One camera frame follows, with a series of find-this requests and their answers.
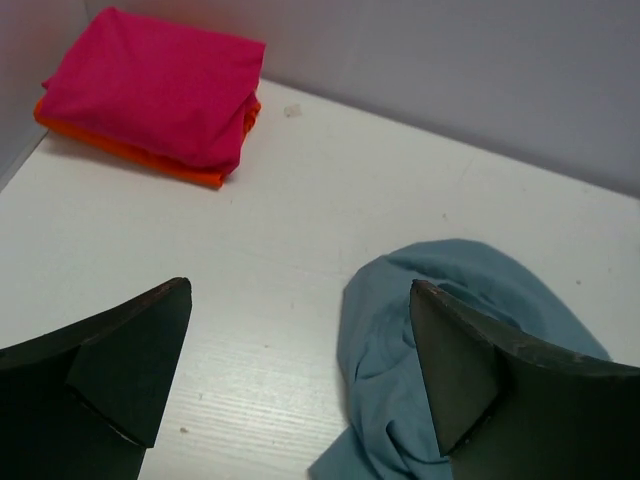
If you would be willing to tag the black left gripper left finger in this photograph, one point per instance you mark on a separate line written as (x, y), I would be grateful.
(86, 401)

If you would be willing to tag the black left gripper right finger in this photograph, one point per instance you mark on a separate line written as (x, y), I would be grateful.
(507, 405)

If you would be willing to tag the blue-grey t-shirt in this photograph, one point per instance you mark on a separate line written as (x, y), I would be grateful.
(390, 433)

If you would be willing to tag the folded orange t-shirt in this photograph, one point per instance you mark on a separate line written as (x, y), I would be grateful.
(213, 178)

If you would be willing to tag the folded magenta t-shirt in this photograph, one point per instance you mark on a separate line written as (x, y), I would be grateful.
(173, 90)

